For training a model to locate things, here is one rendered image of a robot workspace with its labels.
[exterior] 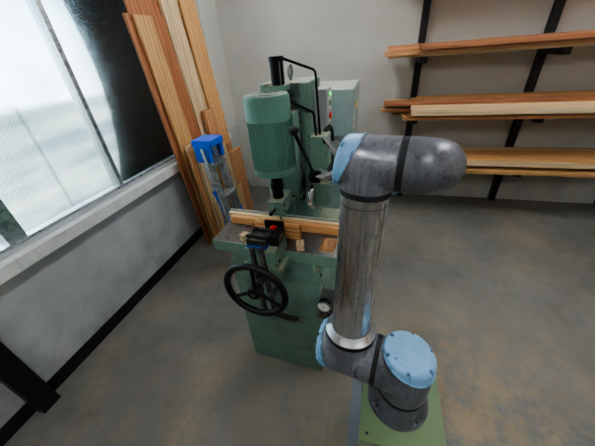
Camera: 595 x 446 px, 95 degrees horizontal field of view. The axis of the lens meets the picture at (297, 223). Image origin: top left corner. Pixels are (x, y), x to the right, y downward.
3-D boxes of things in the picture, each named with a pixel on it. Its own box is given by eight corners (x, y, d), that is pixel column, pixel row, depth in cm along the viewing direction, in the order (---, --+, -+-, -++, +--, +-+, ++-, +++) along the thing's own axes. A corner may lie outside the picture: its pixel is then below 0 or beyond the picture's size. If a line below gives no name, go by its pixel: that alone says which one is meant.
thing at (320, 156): (310, 168, 131) (309, 136, 123) (315, 161, 138) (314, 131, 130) (328, 169, 129) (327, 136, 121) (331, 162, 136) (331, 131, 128)
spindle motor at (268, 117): (248, 179, 114) (233, 98, 98) (265, 163, 128) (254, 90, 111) (287, 181, 109) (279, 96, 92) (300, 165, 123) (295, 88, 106)
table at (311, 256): (203, 261, 126) (199, 251, 123) (235, 226, 150) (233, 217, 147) (332, 285, 108) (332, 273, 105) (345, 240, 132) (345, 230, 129)
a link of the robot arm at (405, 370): (426, 419, 78) (440, 388, 68) (366, 395, 84) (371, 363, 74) (428, 370, 89) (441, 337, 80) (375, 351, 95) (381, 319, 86)
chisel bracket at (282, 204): (269, 218, 127) (266, 202, 122) (280, 203, 138) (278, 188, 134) (284, 219, 125) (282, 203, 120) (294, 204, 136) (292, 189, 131)
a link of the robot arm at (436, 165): (484, 139, 46) (450, 141, 105) (405, 134, 50) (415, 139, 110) (467, 206, 49) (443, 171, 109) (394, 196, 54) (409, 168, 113)
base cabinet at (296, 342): (254, 353, 177) (232, 272, 138) (285, 288, 222) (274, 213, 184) (322, 372, 163) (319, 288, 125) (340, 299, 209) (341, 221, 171)
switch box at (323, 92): (314, 126, 130) (312, 89, 121) (320, 121, 138) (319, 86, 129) (327, 126, 128) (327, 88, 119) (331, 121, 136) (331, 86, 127)
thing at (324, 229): (232, 222, 142) (230, 216, 140) (234, 220, 144) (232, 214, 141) (361, 239, 122) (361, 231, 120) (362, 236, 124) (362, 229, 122)
